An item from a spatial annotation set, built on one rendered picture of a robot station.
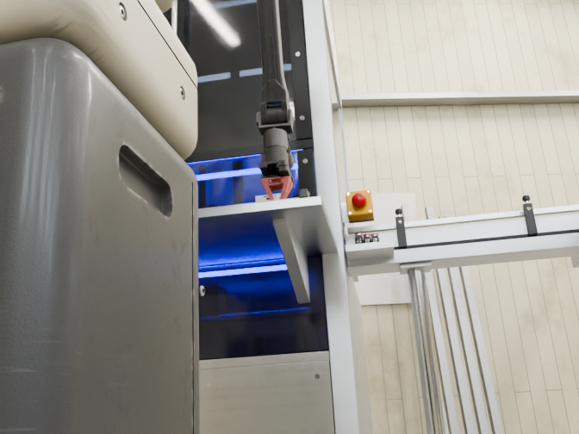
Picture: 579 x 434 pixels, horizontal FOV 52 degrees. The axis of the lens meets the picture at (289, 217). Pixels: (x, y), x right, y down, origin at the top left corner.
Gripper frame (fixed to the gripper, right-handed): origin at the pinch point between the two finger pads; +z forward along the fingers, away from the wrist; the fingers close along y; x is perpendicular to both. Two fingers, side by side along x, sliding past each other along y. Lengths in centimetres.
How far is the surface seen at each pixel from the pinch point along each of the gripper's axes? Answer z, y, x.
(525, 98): -290, 397, -182
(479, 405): 2, 364, -85
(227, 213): 4.9, -9.4, 9.1
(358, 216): -9.5, 30.1, -17.2
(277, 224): 5.7, -3.0, -0.5
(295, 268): 9.8, 14.2, -1.3
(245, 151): -32.5, 26.4, 13.8
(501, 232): -5, 41, -56
